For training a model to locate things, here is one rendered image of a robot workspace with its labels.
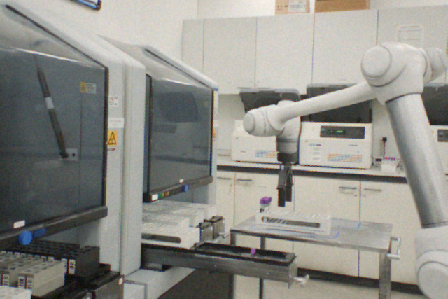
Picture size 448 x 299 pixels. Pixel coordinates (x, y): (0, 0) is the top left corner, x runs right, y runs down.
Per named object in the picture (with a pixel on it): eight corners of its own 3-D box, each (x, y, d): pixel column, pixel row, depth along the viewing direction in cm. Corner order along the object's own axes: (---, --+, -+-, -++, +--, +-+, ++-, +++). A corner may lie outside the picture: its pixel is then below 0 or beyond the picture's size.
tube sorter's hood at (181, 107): (27, 192, 181) (31, 23, 179) (117, 176, 238) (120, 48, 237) (150, 203, 164) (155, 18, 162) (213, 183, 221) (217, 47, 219)
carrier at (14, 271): (36, 280, 127) (37, 257, 127) (43, 281, 127) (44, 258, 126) (1, 295, 116) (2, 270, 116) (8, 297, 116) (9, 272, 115)
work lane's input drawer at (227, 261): (100, 262, 171) (101, 237, 171) (121, 252, 184) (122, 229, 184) (302, 292, 147) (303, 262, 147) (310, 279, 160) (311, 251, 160)
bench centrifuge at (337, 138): (297, 166, 384) (300, 81, 383) (309, 160, 443) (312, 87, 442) (370, 170, 366) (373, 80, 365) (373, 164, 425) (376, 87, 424)
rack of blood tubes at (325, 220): (254, 227, 195) (255, 212, 194) (260, 223, 204) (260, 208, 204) (327, 235, 185) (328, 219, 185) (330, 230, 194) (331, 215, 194)
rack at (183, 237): (113, 243, 171) (113, 225, 171) (127, 237, 181) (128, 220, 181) (188, 252, 162) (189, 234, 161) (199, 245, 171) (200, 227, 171)
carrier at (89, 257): (94, 266, 139) (94, 245, 139) (99, 267, 139) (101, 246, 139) (67, 279, 128) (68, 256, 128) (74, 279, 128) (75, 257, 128)
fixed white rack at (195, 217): (131, 223, 204) (131, 209, 204) (142, 218, 213) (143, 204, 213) (194, 230, 194) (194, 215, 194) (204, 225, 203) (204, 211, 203)
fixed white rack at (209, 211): (148, 216, 218) (148, 203, 218) (158, 212, 228) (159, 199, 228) (208, 223, 208) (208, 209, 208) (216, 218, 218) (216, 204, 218)
